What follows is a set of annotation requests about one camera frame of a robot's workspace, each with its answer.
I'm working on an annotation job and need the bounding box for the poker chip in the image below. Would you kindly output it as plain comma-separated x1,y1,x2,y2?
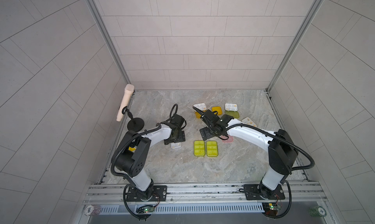
308,205,327,218
84,204,102,216

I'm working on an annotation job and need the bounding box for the green pillbox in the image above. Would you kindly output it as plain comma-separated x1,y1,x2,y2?
193,141,206,157
225,103,239,119
206,141,218,157

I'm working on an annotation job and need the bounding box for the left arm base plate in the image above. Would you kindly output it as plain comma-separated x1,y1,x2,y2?
124,186,168,202

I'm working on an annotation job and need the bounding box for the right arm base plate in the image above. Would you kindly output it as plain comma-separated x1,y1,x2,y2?
242,184,285,201

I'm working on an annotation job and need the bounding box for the aluminium rail frame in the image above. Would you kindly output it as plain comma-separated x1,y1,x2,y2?
83,181,328,204

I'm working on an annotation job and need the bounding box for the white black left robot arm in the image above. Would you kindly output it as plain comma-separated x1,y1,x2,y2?
110,114,187,200

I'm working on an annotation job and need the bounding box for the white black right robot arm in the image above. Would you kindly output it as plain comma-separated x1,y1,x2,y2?
193,107,315,199

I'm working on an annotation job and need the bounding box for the left poker chip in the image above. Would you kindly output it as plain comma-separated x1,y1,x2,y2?
84,204,102,216

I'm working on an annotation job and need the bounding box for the right poker chip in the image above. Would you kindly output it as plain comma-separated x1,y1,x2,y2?
308,205,327,218

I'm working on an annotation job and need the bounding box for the right green circuit board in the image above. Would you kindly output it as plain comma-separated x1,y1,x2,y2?
262,203,282,217

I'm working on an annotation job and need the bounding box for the yellow pillbox right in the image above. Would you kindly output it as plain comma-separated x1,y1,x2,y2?
241,117,257,127

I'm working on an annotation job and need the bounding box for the beige microphone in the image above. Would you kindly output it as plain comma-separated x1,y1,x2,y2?
116,84,134,122

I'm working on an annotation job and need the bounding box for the clear white pillbox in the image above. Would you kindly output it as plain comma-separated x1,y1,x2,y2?
170,142,182,149

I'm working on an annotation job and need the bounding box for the small yellow pillbox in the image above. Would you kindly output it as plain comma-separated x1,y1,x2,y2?
212,107,223,115

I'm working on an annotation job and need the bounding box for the left green circuit board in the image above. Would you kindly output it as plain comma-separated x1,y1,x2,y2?
136,205,155,214

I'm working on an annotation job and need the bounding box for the yellow six-slot pillbox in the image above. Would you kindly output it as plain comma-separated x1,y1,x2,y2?
193,103,207,119

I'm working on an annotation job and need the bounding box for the pink pillbox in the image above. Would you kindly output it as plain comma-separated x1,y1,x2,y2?
222,135,234,143

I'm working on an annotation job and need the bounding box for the green circuit board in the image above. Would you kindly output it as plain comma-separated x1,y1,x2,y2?
262,203,282,217
136,205,155,214

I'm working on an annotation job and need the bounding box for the black microphone stand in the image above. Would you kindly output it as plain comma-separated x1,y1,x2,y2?
122,107,145,132

